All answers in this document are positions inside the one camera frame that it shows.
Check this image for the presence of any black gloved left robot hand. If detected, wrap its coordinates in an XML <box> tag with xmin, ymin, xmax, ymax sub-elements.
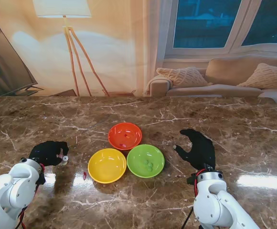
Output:
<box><xmin>28</xmin><ymin>140</ymin><xmax>70</xmax><ymax>167</ymax></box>

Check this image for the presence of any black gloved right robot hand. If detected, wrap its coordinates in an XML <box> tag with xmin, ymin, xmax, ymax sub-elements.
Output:
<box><xmin>175</xmin><ymin>128</ymin><xmax>216</xmax><ymax>170</ymax></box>

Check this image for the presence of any green plastic bowl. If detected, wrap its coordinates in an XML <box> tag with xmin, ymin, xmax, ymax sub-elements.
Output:
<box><xmin>127</xmin><ymin>144</ymin><xmax>165</xmax><ymax>178</ymax></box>

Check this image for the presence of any yellow plastic bowl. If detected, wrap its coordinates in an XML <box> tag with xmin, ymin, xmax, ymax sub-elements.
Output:
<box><xmin>87</xmin><ymin>148</ymin><xmax>127</xmax><ymax>184</ymax></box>

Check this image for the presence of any beige sofa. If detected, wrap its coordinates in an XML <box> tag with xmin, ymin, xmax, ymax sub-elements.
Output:
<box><xmin>146</xmin><ymin>56</ymin><xmax>277</xmax><ymax>111</ymax></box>

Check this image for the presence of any orange plastic bowl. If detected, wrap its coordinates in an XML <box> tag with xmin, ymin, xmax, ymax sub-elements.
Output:
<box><xmin>107</xmin><ymin>122</ymin><xmax>143</xmax><ymax>151</ymax></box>

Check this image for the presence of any cream knitted pillow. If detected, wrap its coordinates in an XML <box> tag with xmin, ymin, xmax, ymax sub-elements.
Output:
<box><xmin>156</xmin><ymin>67</ymin><xmax>208</xmax><ymax>88</ymax></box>
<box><xmin>237</xmin><ymin>62</ymin><xmax>277</xmax><ymax>89</ymax></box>

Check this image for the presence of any dark flat screen television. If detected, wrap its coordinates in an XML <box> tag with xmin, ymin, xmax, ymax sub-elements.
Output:
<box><xmin>0</xmin><ymin>18</ymin><xmax>44</xmax><ymax>97</ymax></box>

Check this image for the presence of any sheer cream curtain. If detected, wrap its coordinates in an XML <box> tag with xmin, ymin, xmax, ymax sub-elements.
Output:
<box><xmin>135</xmin><ymin>0</ymin><xmax>180</xmax><ymax>96</ymax></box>

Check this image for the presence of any white framed window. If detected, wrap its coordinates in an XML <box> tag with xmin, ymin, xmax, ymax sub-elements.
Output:
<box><xmin>164</xmin><ymin>0</ymin><xmax>277</xmax><ymax>59</ymax></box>

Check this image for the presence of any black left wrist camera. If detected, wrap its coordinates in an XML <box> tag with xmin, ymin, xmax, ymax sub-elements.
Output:
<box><xmin>37</xmin><ymin>171</ymin><xmax>46</xmax><ymax>186</ymax></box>

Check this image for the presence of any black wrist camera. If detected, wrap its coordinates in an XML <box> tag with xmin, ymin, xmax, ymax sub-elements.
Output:
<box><xmin>186</xmin><ymin>173</ymin><xmax>198</xmax><ymax>185</ymax></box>
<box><xmin>37</xmin><ymin>171</ymin><xmax>46</xmax><ymax>186</ymax></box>

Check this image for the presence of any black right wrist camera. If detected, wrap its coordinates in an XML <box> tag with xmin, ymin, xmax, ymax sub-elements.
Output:
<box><xmin>186</xmin><ymin>173</ymin><xmax>198</xmax><ymax>185</ymax></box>

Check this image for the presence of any right arm red black cable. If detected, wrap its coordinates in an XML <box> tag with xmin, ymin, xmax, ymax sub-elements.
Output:
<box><xmin>180</xmin><ymin>167</ymin><xmax>207</xmax><ymax>229</ymax></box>

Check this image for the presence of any arm red black cable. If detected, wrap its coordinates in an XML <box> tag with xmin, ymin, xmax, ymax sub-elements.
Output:
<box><xmin>15</xmin><ymin>163</ymin><xmax>46</xmax><ymax>229</ymax></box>
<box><xmin>180</xmin><ymin>167</ymin><xmax>207</xmax><ymax>229</ymax></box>

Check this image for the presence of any left arm red black cable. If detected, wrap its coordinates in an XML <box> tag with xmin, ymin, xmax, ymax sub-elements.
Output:
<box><xmin>15</xmin><ymin>163</ymin><xmax>46</xmax><ymax>229</ymax></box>

